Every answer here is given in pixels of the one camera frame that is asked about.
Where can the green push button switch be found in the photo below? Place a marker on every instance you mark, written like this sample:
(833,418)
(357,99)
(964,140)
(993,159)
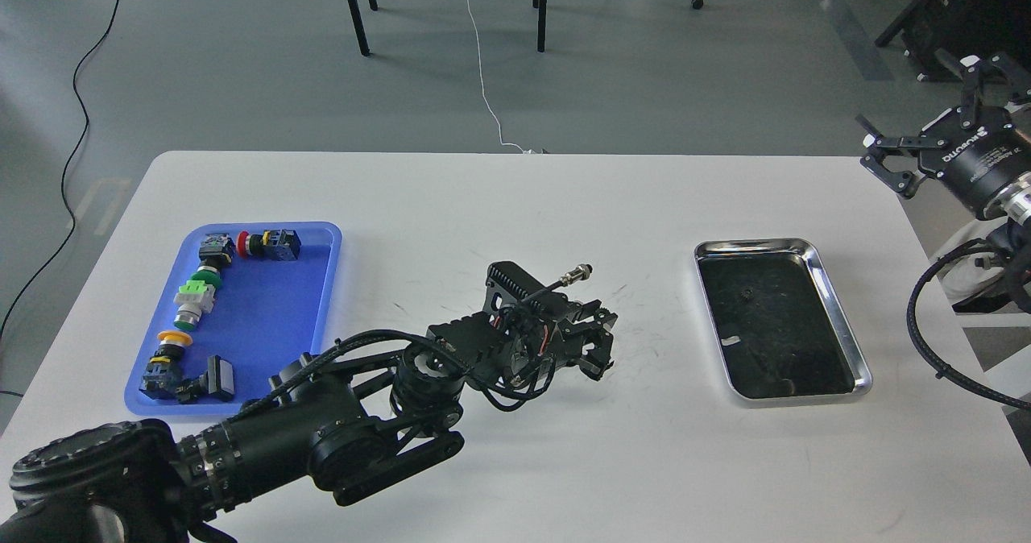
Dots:
(196,297)

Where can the black gripper screen left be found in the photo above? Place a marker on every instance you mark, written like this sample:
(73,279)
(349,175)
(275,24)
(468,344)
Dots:
(525,332)

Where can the blue plastic tray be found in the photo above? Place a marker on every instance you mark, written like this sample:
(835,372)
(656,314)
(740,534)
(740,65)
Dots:
(265,316)

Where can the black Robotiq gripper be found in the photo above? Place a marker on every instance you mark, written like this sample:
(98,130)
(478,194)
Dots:
(983,160)

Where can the black square push button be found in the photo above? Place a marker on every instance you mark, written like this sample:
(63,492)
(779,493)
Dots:
(216,381)

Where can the silver metal tray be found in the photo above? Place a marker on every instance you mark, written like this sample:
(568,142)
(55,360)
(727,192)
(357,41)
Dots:
(790,345)

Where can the yellow push button switch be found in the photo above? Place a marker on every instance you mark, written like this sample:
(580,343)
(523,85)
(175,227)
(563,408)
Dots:
(163,374)

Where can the red emergency stop button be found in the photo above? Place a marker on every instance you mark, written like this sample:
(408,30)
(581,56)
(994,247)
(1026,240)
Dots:
(278,245)

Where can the black selector switch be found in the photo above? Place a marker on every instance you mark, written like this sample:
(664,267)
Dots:
(216,250)

